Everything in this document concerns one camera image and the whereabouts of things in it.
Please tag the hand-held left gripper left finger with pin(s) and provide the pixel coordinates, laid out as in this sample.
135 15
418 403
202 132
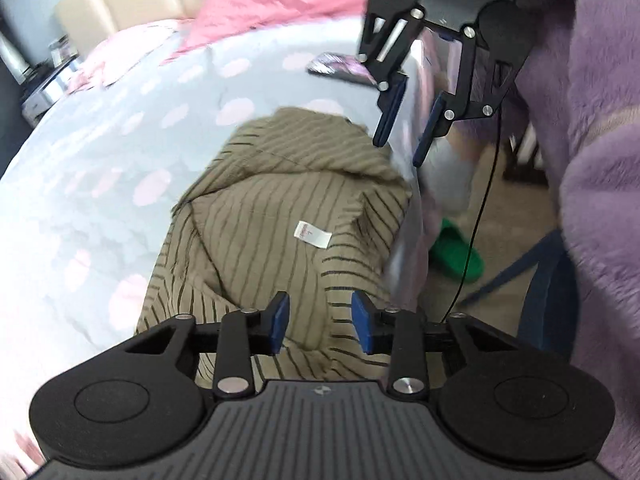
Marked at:
280 320

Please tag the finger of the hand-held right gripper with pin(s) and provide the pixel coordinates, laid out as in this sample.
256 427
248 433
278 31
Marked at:
432 125
392 105

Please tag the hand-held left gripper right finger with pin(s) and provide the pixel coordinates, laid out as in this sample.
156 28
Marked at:
361 325

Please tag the striped brown long shirt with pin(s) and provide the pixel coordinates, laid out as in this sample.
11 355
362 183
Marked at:
250 195

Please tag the black smartphone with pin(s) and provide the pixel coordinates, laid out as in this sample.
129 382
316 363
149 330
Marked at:
335 66

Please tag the green slipper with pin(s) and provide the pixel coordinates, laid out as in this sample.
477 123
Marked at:
457 250

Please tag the dark pink pillow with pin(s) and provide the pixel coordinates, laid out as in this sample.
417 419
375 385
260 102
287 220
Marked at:
260 5

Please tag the purple fleece robe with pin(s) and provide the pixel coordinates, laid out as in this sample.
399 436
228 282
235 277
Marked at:
600 160

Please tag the light pink pillow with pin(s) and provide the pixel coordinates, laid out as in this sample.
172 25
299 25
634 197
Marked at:
130 45

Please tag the white nightstand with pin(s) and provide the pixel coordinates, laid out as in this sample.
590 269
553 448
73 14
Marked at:
50 85

